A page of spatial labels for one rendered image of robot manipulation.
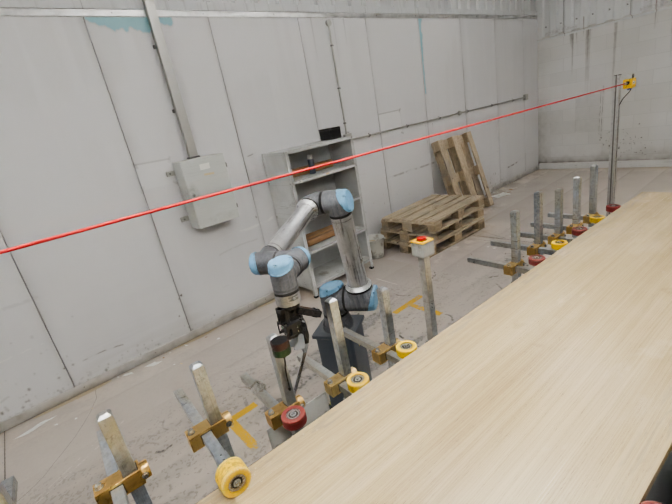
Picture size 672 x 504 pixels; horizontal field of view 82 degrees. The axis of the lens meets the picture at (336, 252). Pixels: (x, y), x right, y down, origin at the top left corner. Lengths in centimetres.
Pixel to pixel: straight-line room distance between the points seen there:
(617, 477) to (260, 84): 397
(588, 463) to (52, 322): 354
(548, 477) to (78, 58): 373
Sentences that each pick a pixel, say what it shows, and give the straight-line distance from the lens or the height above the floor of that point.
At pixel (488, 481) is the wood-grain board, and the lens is 114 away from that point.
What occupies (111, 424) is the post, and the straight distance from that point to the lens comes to 125.
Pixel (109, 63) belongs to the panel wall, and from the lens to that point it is 383.
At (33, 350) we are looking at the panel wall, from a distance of 387.
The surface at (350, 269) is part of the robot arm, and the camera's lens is 208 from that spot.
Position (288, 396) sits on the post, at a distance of 144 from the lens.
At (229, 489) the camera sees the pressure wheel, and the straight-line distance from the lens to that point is 120.
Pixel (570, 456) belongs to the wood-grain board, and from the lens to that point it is 122.
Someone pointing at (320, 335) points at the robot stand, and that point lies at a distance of 233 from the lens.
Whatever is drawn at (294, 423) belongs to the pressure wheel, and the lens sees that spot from 134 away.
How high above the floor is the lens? 178
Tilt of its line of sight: 19 degrees down
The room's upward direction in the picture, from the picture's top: 11 degrees counter-clockwise
